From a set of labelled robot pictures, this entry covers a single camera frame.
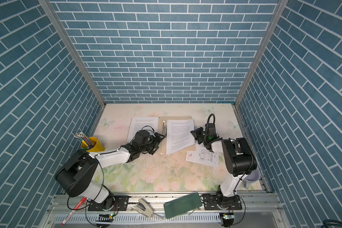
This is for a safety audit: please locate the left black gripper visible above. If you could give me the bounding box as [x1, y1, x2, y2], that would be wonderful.
[139, 132, 166, 154]

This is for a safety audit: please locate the coloured pens bundle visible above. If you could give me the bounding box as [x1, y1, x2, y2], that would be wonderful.
[74, 132, 95, 150]

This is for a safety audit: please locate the grey stapler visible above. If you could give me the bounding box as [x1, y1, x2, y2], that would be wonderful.
[133, 199, 154, 218]

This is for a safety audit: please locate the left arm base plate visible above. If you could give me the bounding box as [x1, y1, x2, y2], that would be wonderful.
[87, 195, 129, 212]

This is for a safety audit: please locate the red marker pen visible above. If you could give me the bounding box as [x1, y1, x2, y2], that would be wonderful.
[61, 197, 86, 225]

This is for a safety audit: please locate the metal folder clip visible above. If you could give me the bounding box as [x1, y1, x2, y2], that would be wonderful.
[162, 121, 167, 136]

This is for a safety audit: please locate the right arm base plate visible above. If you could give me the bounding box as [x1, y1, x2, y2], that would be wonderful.
[200, 194, 242, 211]

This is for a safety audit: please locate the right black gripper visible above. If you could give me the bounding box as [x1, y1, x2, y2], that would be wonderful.
[191, 127, 209, 144]

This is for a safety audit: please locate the beige cardboard folder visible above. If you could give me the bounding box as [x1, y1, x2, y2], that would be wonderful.
[125, 116, 197, 156]

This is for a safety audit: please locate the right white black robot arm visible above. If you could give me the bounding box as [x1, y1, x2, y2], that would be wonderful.
[191, 123, 257, 208]

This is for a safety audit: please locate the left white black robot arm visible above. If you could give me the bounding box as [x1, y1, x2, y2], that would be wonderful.
[54, 130, 165, 211]

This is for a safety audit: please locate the printed text paper sheet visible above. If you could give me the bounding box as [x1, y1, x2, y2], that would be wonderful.
[127, 117, 159, 143]

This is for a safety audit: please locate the yellow pen cup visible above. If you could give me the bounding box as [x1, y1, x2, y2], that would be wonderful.
[81, 137, 105, 153]

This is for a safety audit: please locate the lilac ceramic cup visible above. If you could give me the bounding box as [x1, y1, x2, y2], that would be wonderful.
[243, 169, 260, 189]

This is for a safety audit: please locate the diagram paper sheet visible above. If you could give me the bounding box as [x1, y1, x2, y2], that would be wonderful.
[186, 144, 219, 167]

